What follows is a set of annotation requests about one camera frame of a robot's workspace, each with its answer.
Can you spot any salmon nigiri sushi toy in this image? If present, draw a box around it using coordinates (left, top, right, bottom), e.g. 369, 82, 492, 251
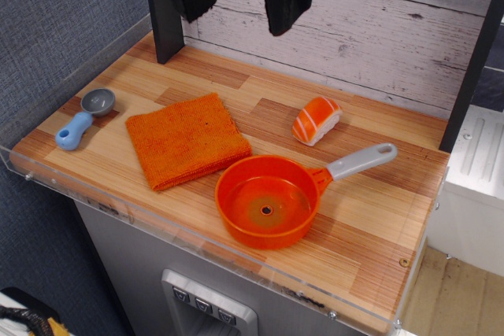
291, 96, 343, 146

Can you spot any orange folded cloth napkin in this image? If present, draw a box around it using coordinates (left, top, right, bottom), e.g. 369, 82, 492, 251
126, 93, 252, 191

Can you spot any blue grey toy scoop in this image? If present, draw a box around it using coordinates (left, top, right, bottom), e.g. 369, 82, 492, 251
55, 88, 116, 151

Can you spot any clear acrylic table guard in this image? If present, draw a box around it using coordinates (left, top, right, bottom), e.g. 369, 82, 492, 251
1, 8, 454, 335

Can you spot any white plastic ridged block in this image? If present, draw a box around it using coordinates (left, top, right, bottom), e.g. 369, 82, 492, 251
426, 105, 503, 275

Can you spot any grey toy fridge cabinet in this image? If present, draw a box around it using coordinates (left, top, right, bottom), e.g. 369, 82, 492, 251
76, 203, 358, 335

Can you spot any silver dispenser button panel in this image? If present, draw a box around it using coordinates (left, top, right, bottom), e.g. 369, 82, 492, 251
161, 269, 259, 335

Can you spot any black yellow object bottom left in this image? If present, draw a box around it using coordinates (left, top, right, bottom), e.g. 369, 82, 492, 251
1, 287, 72, 335

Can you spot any black left upright post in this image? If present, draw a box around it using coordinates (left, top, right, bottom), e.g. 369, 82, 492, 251
148, 0, 185, 65

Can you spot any black upright post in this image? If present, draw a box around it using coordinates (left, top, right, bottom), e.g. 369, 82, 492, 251
439, 0, 503, 153
148, 0, 185, 65

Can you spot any black right upright post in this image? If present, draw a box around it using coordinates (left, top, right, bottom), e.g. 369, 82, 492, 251
439, 0, 503, 153

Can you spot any orange toy pan grey handle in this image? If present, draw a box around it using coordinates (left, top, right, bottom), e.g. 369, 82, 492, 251
215, 143, 398, 249

